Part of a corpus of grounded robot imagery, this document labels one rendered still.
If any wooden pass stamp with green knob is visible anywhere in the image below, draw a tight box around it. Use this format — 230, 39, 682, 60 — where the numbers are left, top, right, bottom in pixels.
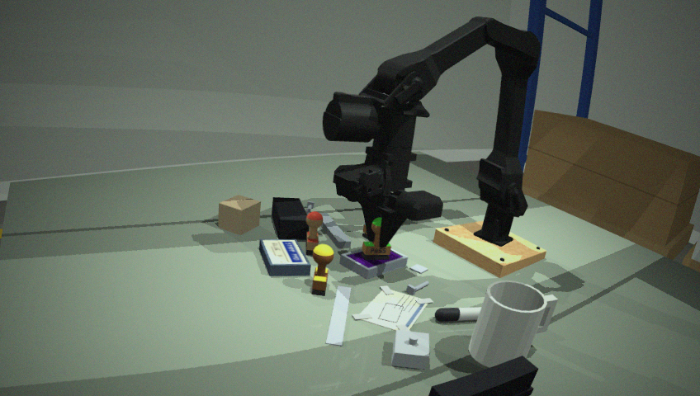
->
362, 217, 391, 260

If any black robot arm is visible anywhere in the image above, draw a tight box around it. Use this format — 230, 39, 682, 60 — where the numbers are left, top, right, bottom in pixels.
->
323, 16, 541, 247

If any brown rubber stamp with yellow knob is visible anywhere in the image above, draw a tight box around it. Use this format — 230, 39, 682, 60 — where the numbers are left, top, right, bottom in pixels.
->
312, 244, 333, 296

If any grey mug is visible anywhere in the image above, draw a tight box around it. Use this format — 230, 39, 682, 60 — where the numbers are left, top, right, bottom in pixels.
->
468, 280, 558, 368

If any white inspection card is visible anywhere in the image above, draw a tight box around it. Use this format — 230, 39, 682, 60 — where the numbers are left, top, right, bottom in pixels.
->
353, 286, 433, 332

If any white cube with small button on top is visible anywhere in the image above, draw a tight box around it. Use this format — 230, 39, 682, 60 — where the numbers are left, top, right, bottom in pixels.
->
391, 330, 429, 369

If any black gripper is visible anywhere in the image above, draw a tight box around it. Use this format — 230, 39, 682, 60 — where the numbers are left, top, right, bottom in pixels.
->
358, 141, 443, 248

